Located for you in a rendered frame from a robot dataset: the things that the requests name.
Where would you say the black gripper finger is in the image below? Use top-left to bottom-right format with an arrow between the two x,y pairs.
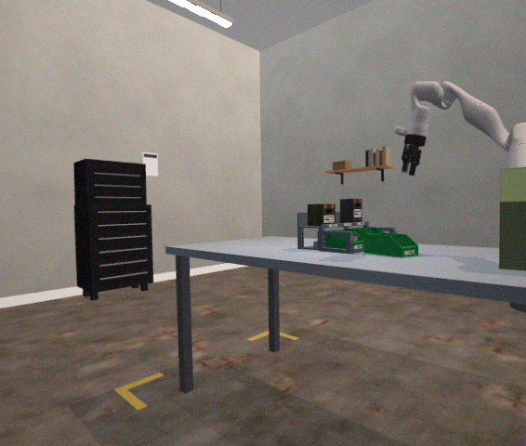
401,144 -> 417,173
409,150 -> 422,176

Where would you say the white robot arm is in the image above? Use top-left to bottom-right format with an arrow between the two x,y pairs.
394,81 -> 526,168

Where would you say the green bin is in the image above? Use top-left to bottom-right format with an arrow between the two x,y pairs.
318,230 -> 363,249
347,228 -> 385,238
364,233 -> 417,257

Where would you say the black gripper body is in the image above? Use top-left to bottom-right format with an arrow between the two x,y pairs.
404,134 -> 427,155

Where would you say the olive green case with orange latches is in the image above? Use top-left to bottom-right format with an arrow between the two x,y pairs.
308,203 -> 335,227

